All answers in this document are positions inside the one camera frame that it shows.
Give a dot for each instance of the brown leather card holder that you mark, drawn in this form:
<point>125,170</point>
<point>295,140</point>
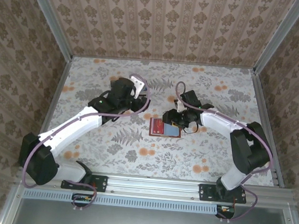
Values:
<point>172,131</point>

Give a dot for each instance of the red credit card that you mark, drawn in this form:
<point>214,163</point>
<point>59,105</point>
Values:
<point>157,129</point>

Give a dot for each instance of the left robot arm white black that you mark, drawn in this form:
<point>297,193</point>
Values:
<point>69,131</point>

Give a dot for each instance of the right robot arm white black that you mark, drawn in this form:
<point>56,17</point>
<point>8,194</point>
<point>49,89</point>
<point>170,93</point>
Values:
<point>216,120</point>

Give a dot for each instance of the floral patterned table cover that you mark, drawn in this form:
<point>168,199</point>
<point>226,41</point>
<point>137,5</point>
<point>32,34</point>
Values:
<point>161,155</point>

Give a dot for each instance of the black control board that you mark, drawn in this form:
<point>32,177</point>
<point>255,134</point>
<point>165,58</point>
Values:
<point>81,199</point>
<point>225,211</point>

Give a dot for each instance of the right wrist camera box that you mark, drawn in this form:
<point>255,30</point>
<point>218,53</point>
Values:
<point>180,106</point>

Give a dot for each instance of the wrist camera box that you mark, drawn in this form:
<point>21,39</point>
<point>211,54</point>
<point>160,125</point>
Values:
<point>180,106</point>
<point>138,86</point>

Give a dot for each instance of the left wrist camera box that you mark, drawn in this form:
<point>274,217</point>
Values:
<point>138,86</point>

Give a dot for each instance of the thin aluminium table rail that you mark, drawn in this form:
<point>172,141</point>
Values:
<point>164,61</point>

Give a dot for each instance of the aluminium table side rail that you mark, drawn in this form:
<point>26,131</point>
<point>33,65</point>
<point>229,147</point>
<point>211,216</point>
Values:
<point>262,108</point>
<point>60,88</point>

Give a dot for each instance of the wide aluminium mounting rail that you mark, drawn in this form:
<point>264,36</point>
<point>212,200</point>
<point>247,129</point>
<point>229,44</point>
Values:
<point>153,187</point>

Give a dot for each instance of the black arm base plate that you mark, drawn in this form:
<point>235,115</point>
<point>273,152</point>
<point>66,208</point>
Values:
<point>101,183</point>
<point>205,193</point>

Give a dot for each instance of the aluminium frame post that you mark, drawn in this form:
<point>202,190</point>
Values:
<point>50,19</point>
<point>279,37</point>

